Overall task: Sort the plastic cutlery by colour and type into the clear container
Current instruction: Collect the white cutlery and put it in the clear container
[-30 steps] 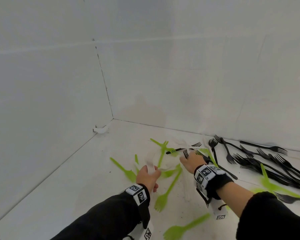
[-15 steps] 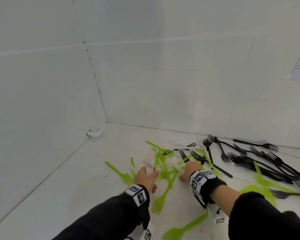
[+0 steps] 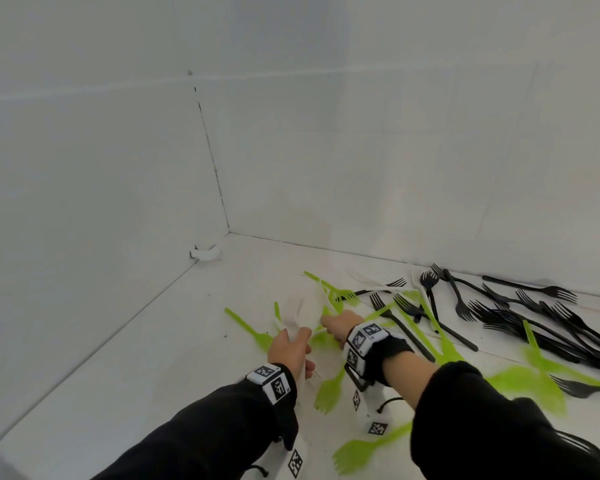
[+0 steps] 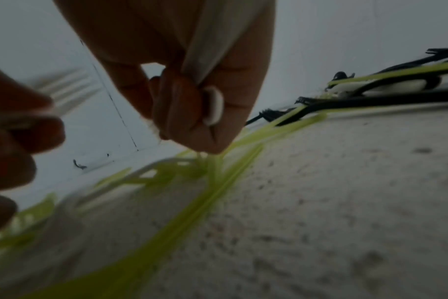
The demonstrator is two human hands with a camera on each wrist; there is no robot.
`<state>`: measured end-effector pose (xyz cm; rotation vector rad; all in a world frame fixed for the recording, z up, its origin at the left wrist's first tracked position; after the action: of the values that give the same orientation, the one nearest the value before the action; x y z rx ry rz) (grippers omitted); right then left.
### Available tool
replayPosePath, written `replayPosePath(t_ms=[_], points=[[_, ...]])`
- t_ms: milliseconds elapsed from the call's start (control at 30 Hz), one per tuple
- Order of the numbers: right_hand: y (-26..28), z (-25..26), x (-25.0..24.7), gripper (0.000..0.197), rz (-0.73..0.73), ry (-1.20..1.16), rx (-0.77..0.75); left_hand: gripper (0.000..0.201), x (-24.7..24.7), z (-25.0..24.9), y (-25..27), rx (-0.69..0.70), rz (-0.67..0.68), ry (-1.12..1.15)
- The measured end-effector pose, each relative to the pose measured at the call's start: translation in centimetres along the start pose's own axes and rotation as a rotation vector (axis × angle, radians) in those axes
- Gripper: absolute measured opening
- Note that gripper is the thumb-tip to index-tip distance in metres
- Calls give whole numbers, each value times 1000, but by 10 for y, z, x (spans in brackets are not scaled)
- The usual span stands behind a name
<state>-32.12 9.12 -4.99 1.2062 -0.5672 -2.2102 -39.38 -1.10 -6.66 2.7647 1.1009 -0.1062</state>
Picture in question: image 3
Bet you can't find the black marker right wrist band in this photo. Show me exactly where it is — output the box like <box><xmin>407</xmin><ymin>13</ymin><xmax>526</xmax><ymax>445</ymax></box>
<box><xmin>342</xmin><ymin>322</ymin><xmax>415</xmax><ymax>391</ymax></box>

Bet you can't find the pile of black plastic forks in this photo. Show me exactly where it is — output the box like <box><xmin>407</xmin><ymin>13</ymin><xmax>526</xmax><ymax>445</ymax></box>
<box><xmin>352</xmin><ymin>263</ymin><xmax>600</xmax><ymax>461</ymax></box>

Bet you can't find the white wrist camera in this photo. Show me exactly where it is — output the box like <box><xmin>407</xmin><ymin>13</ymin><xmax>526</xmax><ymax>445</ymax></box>
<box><xmin>351</xmin><ymin>384</ymin><xmax>393</xmax><ymax>438</ymax></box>
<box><xmin>259</xmin><ymin>434</ymin><xmax>310</xmax><ymax>480</ymax></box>

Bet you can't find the pile of white plastic forks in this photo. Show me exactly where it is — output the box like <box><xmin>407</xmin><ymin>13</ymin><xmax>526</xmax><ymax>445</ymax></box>
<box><xmin>347</xmin><ymin>267</ymin><xmax>433</xmax><ymax>315</ymax></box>

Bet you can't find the person's left hand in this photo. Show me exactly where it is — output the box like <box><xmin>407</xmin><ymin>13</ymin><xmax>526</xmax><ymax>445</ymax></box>
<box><xmin>267</xmin><ymin>327</ymin><xmax>317</xmax><ymax>381</ymax></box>

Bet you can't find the small white wall clip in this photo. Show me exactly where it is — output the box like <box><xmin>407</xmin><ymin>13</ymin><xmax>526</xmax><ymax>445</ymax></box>
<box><xmin>189</xmin><ymin>245</ymin><xmax>223</xmax><ymax>262</ymax></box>

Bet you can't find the person's left forearm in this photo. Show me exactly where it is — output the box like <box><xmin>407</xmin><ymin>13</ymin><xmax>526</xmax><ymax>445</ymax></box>
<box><xmin>92</xmin><ymin>379</ymin><xmax>291</xmax><ymax>480</ymax></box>

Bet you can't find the black marker wrist band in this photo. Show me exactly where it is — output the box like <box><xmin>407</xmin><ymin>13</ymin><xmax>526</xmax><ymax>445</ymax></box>
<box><xmin>245</xmin><ymin>363</ymin><xmax>300</xmax><ymax>451</ymax></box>
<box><xmin>342</xmin><ymin>322</ymin><xmax>415</xmax><ymax>391</ymax></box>

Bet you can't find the person's right hand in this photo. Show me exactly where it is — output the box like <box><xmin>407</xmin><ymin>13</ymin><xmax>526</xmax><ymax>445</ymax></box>
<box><xmin>319</xmin><ymin>310</ymin><xmax>365</xmax><ymax>351</ymax></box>

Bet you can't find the pile of plastic cutlery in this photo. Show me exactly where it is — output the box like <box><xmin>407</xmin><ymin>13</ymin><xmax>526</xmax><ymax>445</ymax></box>
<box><xmin>223</xmin><ymin>271</ymin><xmax>600</xmax><ymax>477</ymax></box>

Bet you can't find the black marker left wrist band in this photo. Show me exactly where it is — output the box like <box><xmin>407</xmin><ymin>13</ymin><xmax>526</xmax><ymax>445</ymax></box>
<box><xmin>245</xmin><ymin>363</ymin><xmax>300</xmax><ymax>451</ymax></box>

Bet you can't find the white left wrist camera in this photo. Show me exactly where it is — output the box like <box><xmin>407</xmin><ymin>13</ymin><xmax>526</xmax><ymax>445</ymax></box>
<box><xmin>259</xmin><ymin>434</ymin><xmax>310</xmax><ymax>480</ymax></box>

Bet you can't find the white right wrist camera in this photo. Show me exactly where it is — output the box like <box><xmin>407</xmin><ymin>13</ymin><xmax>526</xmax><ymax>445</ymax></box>
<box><xmin>351</xmin><ymin>384</ymin><xmax>393</xmax><ymax>438</ymax></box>

